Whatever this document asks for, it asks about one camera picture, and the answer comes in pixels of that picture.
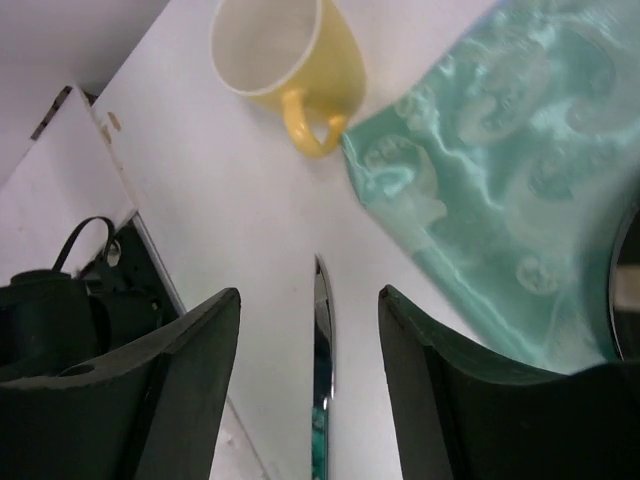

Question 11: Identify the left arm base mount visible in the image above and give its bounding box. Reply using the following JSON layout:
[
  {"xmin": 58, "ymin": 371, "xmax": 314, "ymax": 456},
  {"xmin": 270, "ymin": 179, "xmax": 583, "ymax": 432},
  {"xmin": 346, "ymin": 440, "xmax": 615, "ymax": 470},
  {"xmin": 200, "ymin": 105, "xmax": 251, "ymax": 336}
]
[{"xmin": 1, "ymin": 218, "xmax": 179, "ymax": 382}]

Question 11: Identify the green satin cloth placemat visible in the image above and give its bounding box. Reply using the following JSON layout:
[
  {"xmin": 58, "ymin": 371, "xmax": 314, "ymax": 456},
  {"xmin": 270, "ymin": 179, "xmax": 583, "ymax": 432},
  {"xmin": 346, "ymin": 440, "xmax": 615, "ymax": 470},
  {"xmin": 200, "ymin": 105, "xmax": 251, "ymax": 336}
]
[{"xmin": 343, "ymin": 1, "xmax": 639, "ymax": 374}]

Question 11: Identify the knife with green handle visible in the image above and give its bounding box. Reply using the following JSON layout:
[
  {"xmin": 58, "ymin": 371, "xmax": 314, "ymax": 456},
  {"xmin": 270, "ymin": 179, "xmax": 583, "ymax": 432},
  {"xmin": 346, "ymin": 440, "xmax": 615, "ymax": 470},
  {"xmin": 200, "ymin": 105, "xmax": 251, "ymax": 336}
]
[{"xmin": 311, "ymin": 255, "xmax": 335, "ymax": 480}]

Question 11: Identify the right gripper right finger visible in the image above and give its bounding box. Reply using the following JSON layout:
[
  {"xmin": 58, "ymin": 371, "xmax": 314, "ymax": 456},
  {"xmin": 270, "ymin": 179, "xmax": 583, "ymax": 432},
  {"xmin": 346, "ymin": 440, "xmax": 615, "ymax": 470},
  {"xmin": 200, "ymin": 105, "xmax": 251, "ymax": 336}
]
[{"xmin": 378, "ymin": 286, "xmax": 639, "ymax": 479}]

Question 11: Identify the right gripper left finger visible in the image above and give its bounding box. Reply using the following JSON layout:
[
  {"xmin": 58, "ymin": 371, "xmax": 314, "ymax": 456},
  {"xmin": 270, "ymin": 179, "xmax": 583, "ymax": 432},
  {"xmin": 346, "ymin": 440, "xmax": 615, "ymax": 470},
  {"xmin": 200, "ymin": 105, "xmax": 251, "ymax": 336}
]
[{"xmin": 1, "ymin": 288, "xmax": 241, "ymax": 479}]

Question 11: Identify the yellow ceramic mug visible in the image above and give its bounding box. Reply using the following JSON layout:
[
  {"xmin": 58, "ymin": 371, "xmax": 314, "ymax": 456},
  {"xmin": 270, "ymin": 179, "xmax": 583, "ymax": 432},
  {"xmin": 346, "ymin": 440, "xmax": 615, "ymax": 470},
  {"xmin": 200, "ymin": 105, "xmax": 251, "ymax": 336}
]
[{"xmin": 210, "ymin": 1, "xmax": 366, "ymax": 159}]

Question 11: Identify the dark rimmed dinner plate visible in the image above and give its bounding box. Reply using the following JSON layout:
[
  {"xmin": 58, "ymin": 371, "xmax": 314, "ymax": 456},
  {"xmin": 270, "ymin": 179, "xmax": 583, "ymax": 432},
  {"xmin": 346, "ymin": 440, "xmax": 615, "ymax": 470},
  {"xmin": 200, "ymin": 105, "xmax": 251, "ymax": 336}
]
[{"xmin": 607, "ymin": 202, "xmax": 639, "ymax": 361}]

